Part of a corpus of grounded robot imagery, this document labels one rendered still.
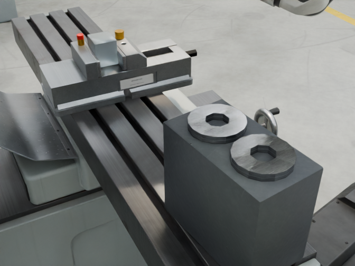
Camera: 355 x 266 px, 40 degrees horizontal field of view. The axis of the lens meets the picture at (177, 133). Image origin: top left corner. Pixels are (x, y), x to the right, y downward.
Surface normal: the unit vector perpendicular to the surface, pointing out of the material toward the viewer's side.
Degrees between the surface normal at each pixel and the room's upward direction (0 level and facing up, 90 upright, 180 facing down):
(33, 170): 0
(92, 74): 90
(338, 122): 0
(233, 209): 90
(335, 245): 0
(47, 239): 90
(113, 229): 90
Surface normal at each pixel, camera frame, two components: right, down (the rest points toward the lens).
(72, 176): 0.47, 0.51
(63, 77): 0.00, -0.81
